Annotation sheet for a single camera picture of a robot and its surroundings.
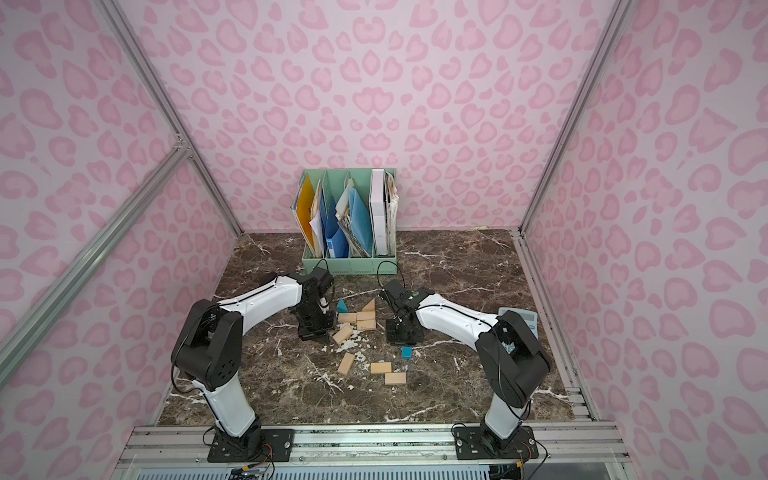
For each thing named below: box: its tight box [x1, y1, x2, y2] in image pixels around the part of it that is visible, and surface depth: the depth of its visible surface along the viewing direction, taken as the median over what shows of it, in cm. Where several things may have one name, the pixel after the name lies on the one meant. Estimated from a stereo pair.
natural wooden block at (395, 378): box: [384, 372, 406, 385], surface depth 85 cm
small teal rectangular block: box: [401, 346, 413, 359], surface depth 90 cm
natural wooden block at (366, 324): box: [356, 319, 377, 331], surface depth 95 cm
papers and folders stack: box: [291, 168, 399, 258], surface depth 100 cm
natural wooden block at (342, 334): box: [333, 324, 353, 344], surface depth 93 cm
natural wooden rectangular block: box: [338, 312, 357, 324], surface depth 97 cm
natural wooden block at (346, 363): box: [337, 352, 355, 375], surface depth 88 cm
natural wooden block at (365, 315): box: [356, 311, 375, 320], surface depth 97 cm
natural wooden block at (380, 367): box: [370, 362, 392, 373], surface depth 87 cm
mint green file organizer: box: [293, 168, 399, 275], surface depth 103 cm
